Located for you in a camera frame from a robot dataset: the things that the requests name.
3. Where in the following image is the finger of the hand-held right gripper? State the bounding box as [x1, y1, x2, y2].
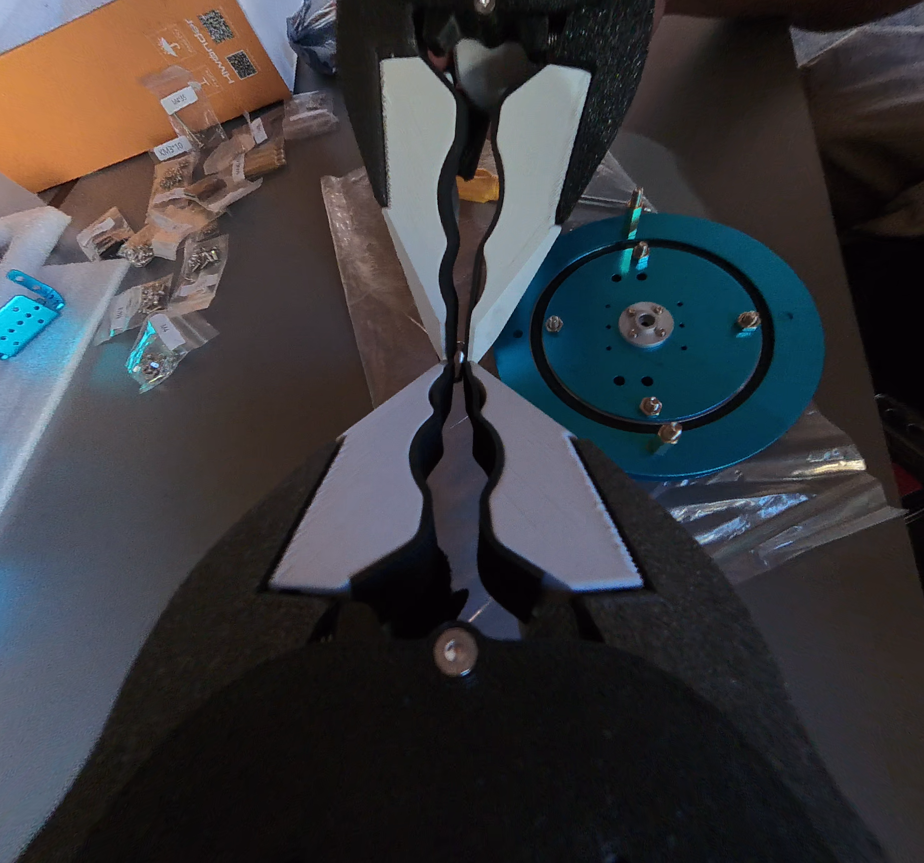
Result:
[379, 58, 466, 360]
[465, 62, 596, 364]

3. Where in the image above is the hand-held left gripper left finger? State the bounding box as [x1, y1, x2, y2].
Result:
[269, 361, 449, 595]

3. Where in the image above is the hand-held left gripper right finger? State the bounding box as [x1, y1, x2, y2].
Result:
[462, 361, 645, 595]

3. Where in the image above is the blue metal turntable base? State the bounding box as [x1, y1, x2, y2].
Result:
[494, 188, 825, 481]

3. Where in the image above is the grey desk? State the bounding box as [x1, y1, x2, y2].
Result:
[0, 11, 924, 863]

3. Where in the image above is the crumpled dark plastic bag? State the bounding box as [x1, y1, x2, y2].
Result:
[287, 0, 340, 77]

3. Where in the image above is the clear plastic bag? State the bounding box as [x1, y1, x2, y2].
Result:
[320, 148, 907, 582]

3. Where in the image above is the pile of small screw bags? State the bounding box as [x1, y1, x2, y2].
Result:
[76, 65, 342, 395]

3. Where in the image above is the orange cardboard box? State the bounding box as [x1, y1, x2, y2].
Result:
[0, 0, 340, 194]

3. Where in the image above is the white packaging tray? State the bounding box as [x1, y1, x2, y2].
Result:
[0, 177, 131, 510]

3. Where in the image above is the person's torso in pale shirt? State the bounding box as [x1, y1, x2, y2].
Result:
[790, 26, 924, 229]

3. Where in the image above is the red and black case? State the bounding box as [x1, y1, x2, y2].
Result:
[872, 392, 924, 503]

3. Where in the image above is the yellow handled screwdriver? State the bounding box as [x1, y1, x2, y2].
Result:
[457, 168, 501, 207]

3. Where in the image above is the blue metal bracket block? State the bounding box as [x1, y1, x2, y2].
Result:
[0, 270, 66, 362]

